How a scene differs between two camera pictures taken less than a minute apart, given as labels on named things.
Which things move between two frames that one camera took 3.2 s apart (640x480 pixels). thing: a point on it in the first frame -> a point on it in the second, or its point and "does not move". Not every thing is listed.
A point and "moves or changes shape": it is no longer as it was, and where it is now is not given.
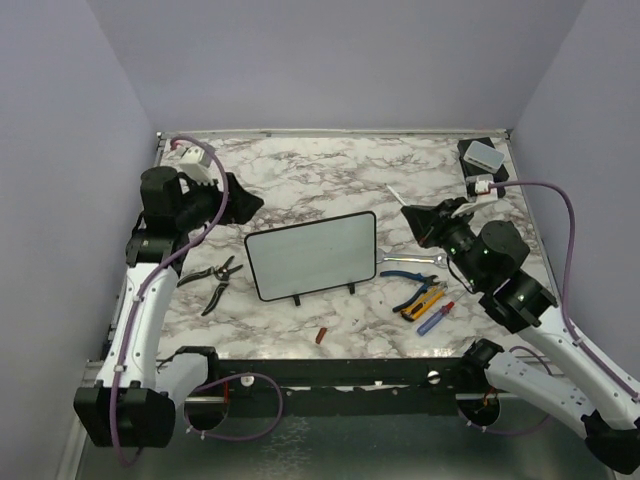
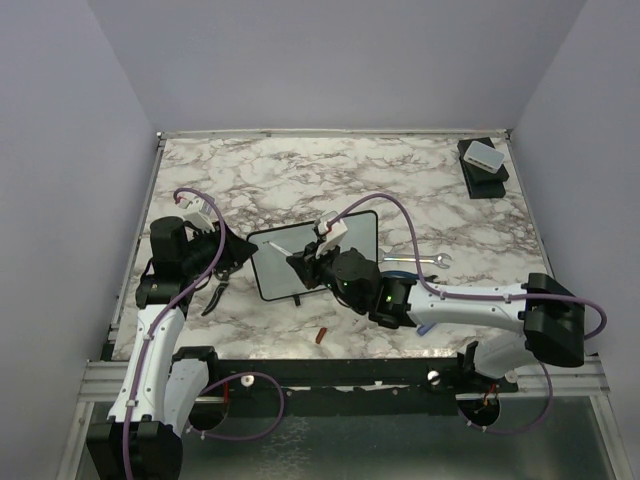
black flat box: x=472 y=171 does not move
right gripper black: x=424 y=221 -> x=303 y=263
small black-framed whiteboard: x=289 y=260 does not move
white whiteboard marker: x=403 y=202 moves or changes shape
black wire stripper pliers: x=220 y=273 does not move
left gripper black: x=241 y=204 -> x=236 y=250
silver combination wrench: x=439 y=259 does not move
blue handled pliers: x=425 y=281 does not move
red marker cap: x=320 y=335 does not move
